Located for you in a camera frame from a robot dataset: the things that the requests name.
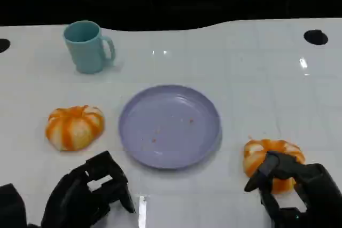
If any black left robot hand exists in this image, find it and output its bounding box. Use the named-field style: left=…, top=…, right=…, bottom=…
left=40, top=150, right=136, bottom=228

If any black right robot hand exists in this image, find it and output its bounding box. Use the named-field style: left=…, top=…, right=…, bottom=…
left=244, top=151, right=342, bottom=228

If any orange white toy bread roll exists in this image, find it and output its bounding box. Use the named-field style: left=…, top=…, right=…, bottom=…
left=243, top=139, right=306, bottom=194
left=44, top=105, right=105, bottom=152

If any lilac plate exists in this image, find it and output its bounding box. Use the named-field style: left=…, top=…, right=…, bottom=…
left=118, top=84, right=222, bottom=170

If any pale green mug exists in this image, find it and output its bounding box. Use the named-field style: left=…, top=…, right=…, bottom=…
left=63, top=20, right=116, bottom=75

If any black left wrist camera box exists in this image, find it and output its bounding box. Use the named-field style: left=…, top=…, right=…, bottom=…
left=0, top=183, right=27, bottom=228

